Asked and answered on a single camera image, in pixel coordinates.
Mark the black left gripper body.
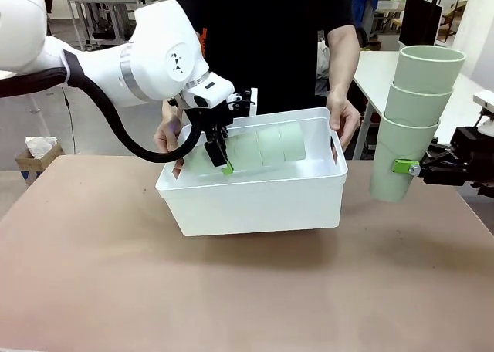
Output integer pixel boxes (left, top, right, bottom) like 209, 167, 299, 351
188, 100, 236, 142

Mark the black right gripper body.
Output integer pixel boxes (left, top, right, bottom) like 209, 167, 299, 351
443, 126, 494, 188

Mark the white plastic basket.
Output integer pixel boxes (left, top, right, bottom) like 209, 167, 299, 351
155, 107, 349, 238

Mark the person's left forearm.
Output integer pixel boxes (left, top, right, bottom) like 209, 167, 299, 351
326, 23, 362, 98

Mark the person's right hand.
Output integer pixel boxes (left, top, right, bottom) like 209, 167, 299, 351
153, 110, 182, 154

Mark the person's left hand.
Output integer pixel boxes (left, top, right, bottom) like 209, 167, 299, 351
326, 89, 362, 151

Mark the person in black shirt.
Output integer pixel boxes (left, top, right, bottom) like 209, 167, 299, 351
175, 0, 356, 116

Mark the white side table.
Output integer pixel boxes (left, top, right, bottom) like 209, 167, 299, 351
353, 50, 494, 161

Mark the grey white garment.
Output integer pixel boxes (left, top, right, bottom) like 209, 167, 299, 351
316, 39, 332, 95

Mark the wooden chair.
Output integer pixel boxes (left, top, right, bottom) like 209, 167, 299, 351
441, 2, 468, 42

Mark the black computer monitor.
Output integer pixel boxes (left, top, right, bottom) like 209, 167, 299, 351
398, 0, 444, 50

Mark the blue jacket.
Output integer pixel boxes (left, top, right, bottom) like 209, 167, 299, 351
349, 0, 378, 29

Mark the white crumpled paper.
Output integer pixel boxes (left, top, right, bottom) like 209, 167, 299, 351
25, 135, 59, 160

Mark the brown cardboard box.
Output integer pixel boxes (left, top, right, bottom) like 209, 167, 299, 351
15, 143, 66, 185

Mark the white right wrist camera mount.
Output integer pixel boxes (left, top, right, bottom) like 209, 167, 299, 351
472, 90, 494, 137

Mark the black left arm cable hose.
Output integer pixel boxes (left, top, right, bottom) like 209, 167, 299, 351
0, 66, 204, 164

